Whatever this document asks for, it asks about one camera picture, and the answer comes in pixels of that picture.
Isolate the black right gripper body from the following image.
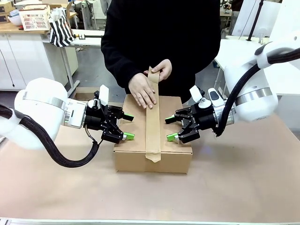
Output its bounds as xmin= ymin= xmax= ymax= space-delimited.
xmin=194 ymin=104 xmax=220 ymax=135

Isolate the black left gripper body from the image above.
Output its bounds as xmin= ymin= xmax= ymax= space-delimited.
xmin=84 ymin=105 xmax=111 ymax=138

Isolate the brown cardboard shipping box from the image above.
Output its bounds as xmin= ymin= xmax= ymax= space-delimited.
xmin=112 ymin=94 xmax=193 ymax=173

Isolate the brown packing tape strip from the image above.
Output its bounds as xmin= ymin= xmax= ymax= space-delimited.
xmin=144 ymin=66 xmax=162 ymax=163

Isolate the open cardboard box on floor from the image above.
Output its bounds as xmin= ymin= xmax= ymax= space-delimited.
xmin=74 ymin=87 xmax=101 ymax=101

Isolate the brown cardboard storage box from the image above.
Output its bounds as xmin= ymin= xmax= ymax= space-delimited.
xmin=0 ymin=1 xmax=15 ymax=23

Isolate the person's right hand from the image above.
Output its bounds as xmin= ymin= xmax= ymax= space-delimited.
xmin=128 ymin=73 xmax=157 ymax=110

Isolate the person's left hand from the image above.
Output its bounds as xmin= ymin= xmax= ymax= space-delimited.
xmin=151 ymin=59 xmax=173 ymax=82

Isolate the white rounded corner table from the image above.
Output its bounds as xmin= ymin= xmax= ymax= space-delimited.
xmin=213 ymin=35 xmax=300 ymax=97

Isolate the white workshop table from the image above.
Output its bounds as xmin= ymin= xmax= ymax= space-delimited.
xmin=60 ymin=29 xmax=105 ymax=97

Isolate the long black rod tool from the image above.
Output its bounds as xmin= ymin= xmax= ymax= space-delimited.
xmin=75 ymin=34 xmax=105 ymax=40

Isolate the wooden top white cabinet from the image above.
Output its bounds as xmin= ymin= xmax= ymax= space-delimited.
xmin=0 ymin=22 xmax=79 ymax=91

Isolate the person in black sweater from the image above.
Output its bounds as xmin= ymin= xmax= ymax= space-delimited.
xmin=100 ymin=0 xmax=222 ymax=104

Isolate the black white striped bag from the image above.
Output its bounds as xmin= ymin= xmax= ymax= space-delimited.
xmin=48 ymin=8 xmax=75 ymax=48

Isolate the white board panel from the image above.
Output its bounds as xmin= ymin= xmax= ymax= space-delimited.
xmin=232 ymin=0 xmax=282 ymax=37

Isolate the black stand pole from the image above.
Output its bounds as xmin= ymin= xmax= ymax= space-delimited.
xmin=246 ymin=0 xmax=264 ymax=42

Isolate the white pink plastic crate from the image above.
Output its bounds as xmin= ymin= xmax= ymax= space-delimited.
xmin=18 ymin=6 xmax=52 ymax=31

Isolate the thin black camera cable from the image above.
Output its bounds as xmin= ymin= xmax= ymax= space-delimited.
xmin=85 ymin=125 xmax=104 ymax=147

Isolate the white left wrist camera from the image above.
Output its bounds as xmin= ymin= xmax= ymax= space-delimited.
xmin=93 ymin=85 xmax=110 ymax=107

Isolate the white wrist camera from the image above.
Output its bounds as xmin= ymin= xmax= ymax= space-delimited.
xmin=189 ymin=85 xmax=210 ymax=108
xmin=93 ymin=85 xmax=110 ymax=107

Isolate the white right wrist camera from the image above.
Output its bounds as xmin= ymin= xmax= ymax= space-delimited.
xmin=189 ymin=85 xmax=210 ymax=108

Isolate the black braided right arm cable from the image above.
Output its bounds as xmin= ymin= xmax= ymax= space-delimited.
xmin=215 ymin=46 xmax=300 ymax=138

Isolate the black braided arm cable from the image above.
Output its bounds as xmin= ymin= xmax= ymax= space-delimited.
xmin=0 ymin=104 xmax=99 ymax=168
xmin=215 ymin=46 xmax=300 ymax=138

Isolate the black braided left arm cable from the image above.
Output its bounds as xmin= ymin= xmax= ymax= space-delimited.
xmin=0 ymin=104 xmax=99 ymax=168

